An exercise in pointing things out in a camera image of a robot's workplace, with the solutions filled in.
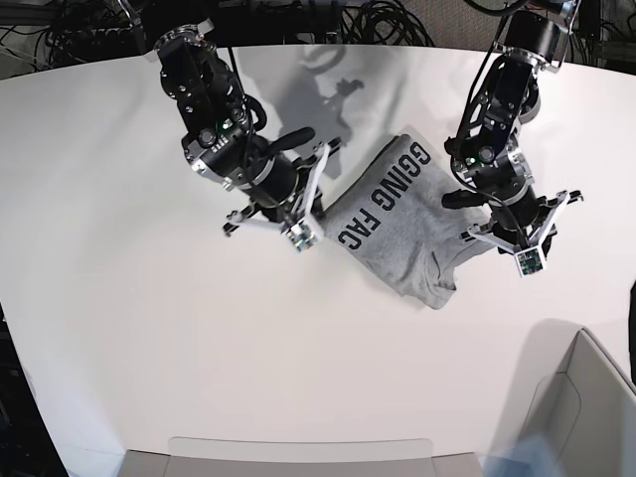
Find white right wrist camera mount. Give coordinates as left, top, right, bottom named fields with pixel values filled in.
left=223, top=137, right=342, bottom=251

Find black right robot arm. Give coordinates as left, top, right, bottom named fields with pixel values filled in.
left=119, top=1, right=330, bottom=235

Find grey tray bottom edge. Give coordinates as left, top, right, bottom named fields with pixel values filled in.
left=118, top=437, right=483, bottom=476

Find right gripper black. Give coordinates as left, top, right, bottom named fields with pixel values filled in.
left=247, top=156, right=318, bottom=224

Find blue translucent object corner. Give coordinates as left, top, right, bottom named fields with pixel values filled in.
left=480, top=430, right=558, bottom=477

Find coiled black cables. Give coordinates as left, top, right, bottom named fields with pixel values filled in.
left=342, top=0, right=438, bottom=50

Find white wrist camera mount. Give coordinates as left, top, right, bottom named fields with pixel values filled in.
left=460, top=189, right=583, bottom=277
left=223, top=137, right=342, bottom=251

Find grey T-shirt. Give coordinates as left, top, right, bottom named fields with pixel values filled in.
left=321, top=134, right=490, bottom=310

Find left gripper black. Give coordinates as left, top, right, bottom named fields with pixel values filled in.
left=488, top=191, right=557, bottom=255

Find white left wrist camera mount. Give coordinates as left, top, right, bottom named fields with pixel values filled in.
left=460, top=189, right=583, bottom=277

